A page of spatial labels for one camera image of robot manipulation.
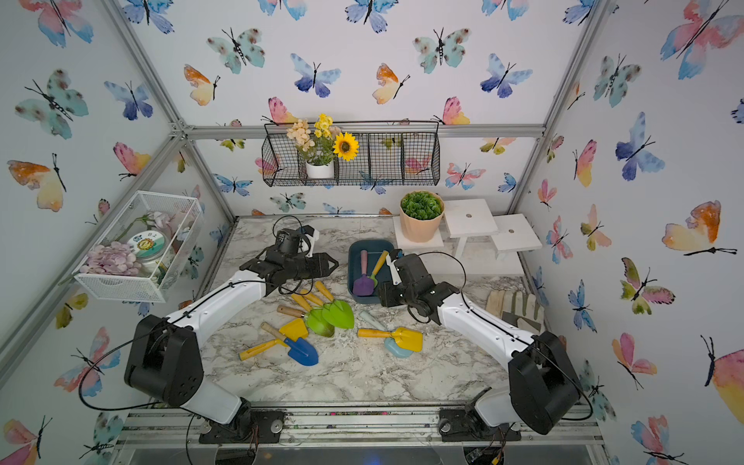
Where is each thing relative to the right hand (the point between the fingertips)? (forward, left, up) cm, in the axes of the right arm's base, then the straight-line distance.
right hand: (385, 287), depth 83 cm
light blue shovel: (-11, -2, -14) cm, 18 cm away
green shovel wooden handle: (-3, +29, -14) cm, 32 cm away
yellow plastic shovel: (-9, -7, -14) cm, 19 cm away
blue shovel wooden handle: (-15, +24, -15) cm, 32 cm away
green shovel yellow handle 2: (-5, +22, -13) cm, 26 cm away
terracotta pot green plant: (+17, -9, +12) cm, 23 cm away
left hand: (+7, +15, +2) cm, 16 cm away
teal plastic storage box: (+24, +5, -13) cm, 28 cm away
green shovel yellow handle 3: (-2, +14, -13) cm, 19 cm away
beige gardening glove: (+2, -42, -13) cm, 44 cm away
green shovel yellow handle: (+18, +2, -12) cm, 22 cm away
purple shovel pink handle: (+8, +7, -13) cm, 17 cm away
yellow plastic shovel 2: (-9, +28, -13) cm, 32 cm away
